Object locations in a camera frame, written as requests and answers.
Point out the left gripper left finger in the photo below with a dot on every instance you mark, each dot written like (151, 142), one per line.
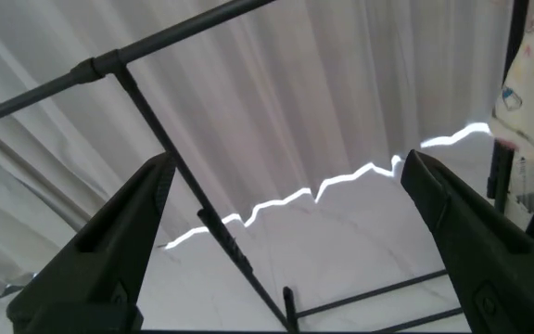
(91, 269)

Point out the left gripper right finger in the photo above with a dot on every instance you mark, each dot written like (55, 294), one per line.
(489, 260)

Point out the black clothes rack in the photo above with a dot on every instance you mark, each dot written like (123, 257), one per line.
(100, 67)

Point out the white curtain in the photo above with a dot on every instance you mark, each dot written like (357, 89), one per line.
(295, 93)

